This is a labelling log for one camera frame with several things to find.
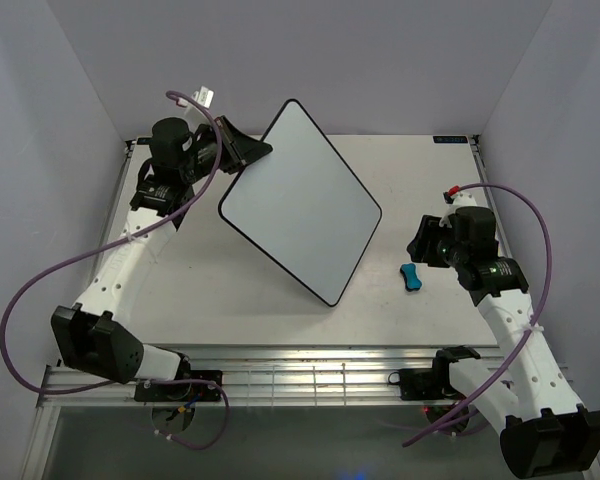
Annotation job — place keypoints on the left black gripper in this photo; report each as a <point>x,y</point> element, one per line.
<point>244,149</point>

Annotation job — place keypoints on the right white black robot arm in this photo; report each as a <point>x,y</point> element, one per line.
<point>544,428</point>

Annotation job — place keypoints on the aluminium rail frame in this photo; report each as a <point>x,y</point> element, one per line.
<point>274,377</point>

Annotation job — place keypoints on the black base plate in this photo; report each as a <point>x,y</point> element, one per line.
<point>422,384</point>
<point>182,393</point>

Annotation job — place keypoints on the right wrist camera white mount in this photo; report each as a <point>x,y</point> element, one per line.
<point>455,199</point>

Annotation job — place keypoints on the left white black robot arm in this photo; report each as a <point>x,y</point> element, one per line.
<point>93,335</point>

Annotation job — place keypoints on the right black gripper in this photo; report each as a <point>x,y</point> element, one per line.
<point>428,229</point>

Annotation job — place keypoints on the right blue corner label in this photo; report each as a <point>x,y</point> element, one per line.
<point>450,139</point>

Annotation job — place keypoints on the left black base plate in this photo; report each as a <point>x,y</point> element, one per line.
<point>182,393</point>

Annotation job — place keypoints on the blue whiteboard eraser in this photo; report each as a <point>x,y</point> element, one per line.
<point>410,277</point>

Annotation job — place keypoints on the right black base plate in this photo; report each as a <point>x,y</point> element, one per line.
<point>422,384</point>

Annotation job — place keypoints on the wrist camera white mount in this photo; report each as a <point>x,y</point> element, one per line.
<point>202,97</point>
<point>455,199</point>

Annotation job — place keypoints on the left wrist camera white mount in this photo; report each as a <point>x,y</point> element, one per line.
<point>202,97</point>

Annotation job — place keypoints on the black framed whiteboard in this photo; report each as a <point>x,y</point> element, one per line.
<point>303,206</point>

